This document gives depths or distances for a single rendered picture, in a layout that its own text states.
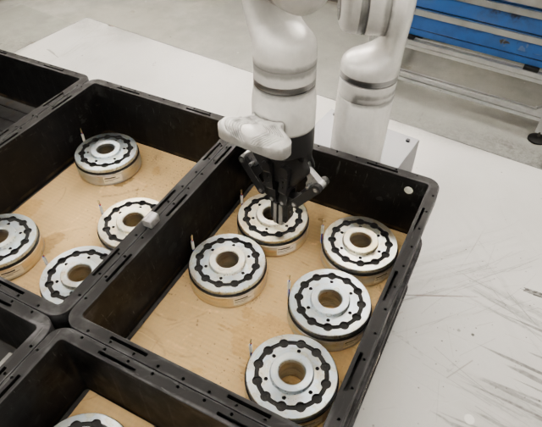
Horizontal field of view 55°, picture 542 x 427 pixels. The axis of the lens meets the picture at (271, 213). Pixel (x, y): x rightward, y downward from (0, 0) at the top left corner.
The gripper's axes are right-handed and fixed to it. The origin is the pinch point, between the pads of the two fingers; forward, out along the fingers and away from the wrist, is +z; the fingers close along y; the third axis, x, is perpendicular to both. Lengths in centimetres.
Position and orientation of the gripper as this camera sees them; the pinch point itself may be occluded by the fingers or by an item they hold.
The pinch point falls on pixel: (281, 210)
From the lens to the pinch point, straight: 70.4
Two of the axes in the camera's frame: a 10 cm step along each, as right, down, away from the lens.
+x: -5.6, 5.5, -6.2
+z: 0.0, 7.5, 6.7
